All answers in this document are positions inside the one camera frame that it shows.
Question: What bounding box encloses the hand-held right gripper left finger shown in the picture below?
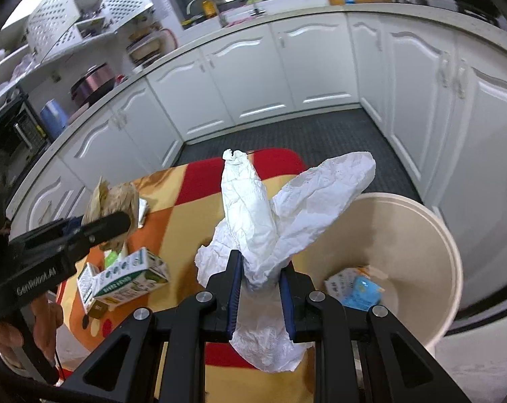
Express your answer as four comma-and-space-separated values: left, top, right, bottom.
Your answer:
62, 250, 243, 403

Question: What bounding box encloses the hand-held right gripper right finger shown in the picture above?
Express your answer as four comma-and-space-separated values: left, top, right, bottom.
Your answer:
279, 260, 472, 403

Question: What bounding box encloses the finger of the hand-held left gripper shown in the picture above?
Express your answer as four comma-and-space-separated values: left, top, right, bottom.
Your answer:
66, 211, 132, 257

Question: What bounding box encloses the brown paper bag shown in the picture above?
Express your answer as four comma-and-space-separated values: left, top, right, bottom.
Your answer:
81, 178, 140, 248

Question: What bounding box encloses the white tissue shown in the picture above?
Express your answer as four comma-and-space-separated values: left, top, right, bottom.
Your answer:
195, 148, 377, 373

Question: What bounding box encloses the beige plastic bin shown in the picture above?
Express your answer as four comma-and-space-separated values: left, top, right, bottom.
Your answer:
289, 192, 464, 347

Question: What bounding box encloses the person's left hand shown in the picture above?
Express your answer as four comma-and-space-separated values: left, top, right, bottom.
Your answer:
0, 293, 65, 360

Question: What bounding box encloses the silver foil piece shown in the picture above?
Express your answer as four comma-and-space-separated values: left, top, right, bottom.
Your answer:
136, 197, 150, 229

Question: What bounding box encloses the white green carton box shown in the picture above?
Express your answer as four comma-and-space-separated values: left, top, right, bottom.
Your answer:
92, 247, 171, 305

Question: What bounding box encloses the small white green box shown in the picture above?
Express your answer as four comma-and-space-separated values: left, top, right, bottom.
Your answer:
77, 262, 103, 313

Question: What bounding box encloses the orange red printed blanket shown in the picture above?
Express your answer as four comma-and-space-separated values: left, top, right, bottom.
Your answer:
54, 148, 363, 403

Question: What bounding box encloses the blue packet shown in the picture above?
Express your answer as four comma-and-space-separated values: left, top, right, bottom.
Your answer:
341, 276, 384, 311

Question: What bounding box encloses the blue white kettle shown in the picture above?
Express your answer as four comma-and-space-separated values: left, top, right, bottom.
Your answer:
40, 100, 68, 135

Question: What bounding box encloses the black oven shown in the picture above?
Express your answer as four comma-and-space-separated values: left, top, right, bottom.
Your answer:
0, 92, 48, 177

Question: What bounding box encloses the copper rice cooker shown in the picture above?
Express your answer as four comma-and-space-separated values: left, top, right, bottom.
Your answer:
70, 62, 113, 107

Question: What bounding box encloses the dish rack with casserole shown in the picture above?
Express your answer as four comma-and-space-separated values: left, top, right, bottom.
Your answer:
128, 27, 179, 65

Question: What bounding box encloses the white lattice cabinet door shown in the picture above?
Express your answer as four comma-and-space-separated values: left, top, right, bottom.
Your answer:
27, 0, 80, 53
104, 0, 155, 26

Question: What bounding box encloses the steel kitchen faucet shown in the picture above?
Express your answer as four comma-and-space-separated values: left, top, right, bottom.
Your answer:
186, 0, 229, 28

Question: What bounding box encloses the row of white cabinet doors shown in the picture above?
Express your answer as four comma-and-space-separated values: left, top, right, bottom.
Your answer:
6, 10, 507, 332

